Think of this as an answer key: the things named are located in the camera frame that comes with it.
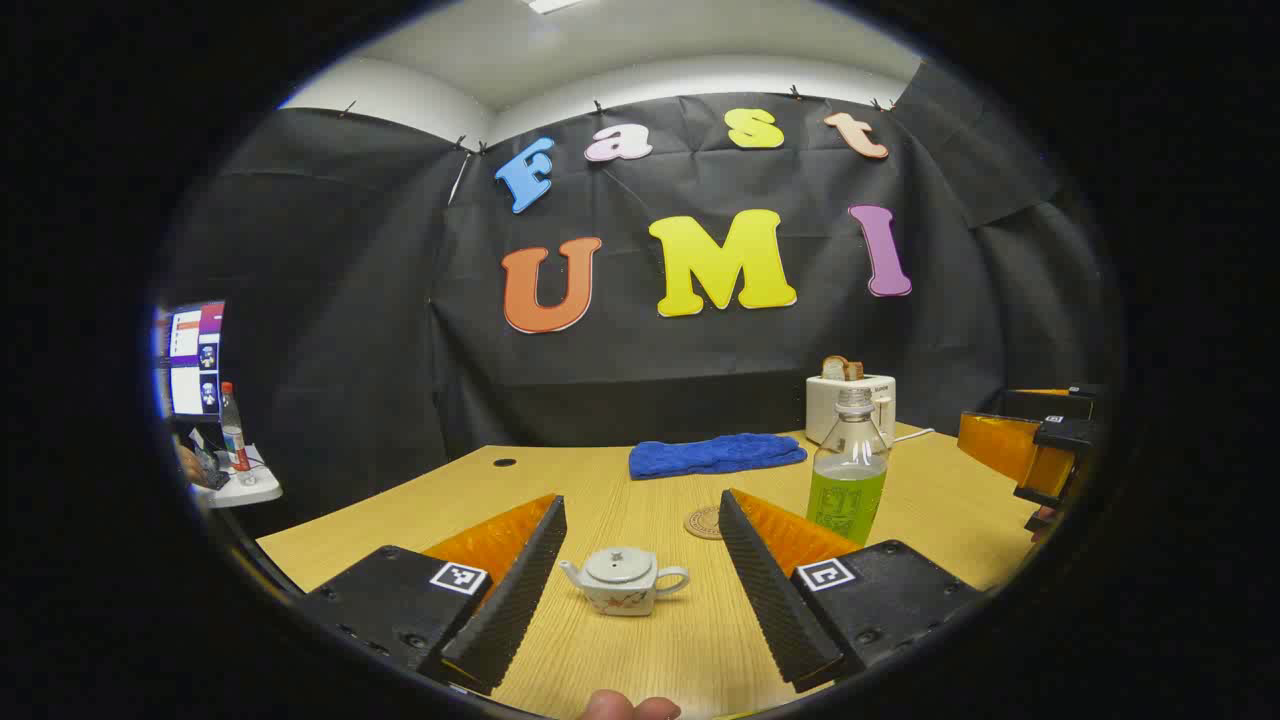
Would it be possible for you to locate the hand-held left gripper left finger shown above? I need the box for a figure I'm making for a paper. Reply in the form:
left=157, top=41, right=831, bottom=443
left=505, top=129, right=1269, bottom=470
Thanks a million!
left=300, top=492, right=568, bottom=697

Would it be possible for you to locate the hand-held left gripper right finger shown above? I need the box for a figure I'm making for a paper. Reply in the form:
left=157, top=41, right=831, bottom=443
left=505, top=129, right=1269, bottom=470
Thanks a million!
left=718, top=488, right=986, bottom=694

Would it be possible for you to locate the white ceramic teacup with spout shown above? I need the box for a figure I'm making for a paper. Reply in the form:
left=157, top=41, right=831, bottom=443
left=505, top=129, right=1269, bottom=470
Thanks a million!
left=559, top=547, right=691, bottom=617

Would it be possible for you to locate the green label water bottle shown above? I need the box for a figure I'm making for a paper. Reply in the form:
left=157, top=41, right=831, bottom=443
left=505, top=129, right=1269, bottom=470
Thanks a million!
left=806, top=388, right=890, bottom=547

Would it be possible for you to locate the red cap water bottle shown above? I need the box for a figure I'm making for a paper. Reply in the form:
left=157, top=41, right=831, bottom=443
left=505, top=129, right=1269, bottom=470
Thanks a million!
left=219, top=381, right=258, bottom=488

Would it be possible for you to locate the blue towel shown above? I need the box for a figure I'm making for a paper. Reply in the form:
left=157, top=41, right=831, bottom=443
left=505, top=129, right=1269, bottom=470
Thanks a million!
left=629, top=433, right=808, bottom=481

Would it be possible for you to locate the white toaster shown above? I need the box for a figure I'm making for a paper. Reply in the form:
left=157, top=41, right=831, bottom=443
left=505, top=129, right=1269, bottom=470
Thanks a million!
left=805, top=374, right=897, bottom=447

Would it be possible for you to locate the white side table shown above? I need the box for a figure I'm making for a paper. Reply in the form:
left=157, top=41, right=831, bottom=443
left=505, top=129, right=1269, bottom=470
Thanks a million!
left=190, top=440, right=284, bottom=509

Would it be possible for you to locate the black backdrop cloth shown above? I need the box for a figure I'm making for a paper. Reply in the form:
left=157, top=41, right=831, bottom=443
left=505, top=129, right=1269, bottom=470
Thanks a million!
left=165, top=60, right=1111, bottom=541

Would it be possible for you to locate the computer monitor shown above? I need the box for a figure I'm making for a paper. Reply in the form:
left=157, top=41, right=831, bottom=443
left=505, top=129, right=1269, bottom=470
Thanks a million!
left=153, top=300, right=226, bottom=421

